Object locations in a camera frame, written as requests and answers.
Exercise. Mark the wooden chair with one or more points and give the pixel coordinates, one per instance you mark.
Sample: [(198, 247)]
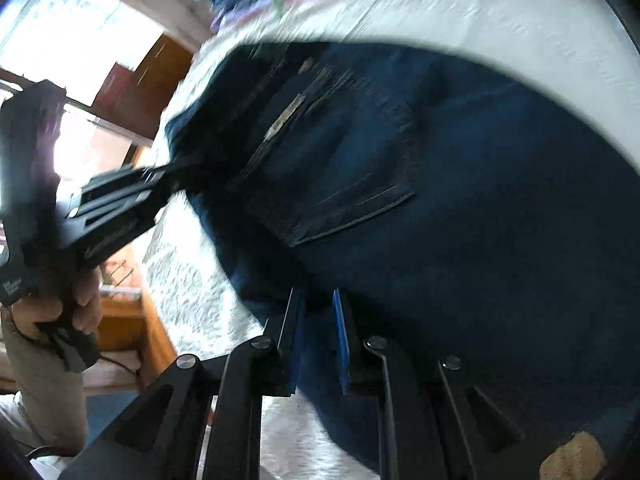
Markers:
[(155, 340)]

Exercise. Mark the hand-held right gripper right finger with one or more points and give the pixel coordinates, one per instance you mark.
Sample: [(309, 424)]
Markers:
[(342, 345)]

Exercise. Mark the brown wooden cabinet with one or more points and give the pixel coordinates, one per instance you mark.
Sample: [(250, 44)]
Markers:
[(145, 90)]

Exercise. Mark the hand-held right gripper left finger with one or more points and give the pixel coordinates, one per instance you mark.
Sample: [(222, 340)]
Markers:
[(287, 355)]

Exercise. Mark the person's left forearm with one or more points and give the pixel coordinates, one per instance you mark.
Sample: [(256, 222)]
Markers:
[(45, 395)]

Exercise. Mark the bright window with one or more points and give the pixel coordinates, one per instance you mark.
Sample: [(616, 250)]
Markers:
[(75, 35)]

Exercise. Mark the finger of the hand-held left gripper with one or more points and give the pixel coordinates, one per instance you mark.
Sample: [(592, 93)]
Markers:
[(145, 177), (125, 205)]

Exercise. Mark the white lace tablecloth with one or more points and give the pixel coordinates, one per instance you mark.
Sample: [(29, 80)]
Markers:
[(450, 10)]

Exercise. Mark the dark blue jeans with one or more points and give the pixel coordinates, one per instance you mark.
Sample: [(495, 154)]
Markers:
[(450, 210)]

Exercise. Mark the person's left hand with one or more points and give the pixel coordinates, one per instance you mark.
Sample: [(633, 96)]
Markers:
[(87, 305)]

